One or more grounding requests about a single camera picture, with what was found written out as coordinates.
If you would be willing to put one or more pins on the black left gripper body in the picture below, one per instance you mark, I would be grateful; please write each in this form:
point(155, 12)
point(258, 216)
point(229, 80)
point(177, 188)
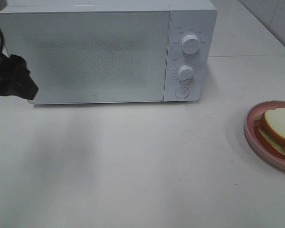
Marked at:
point(7, 68)

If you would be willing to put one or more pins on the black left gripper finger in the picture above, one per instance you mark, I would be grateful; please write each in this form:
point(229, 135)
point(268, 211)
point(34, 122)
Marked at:
point(20, 83)

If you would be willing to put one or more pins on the white microwave door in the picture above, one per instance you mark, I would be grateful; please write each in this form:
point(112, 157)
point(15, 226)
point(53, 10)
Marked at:
point(91, 57)

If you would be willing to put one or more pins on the toy sandwich with bread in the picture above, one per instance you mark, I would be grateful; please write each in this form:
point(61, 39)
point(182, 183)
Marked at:
point(269, 128)

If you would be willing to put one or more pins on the pink round plate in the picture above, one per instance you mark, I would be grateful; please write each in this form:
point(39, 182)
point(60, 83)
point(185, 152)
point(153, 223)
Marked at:
point(251, 138)

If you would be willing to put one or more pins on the white microwave oven body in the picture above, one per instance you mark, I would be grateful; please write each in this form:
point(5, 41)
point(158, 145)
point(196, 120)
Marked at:
point(196, 17)

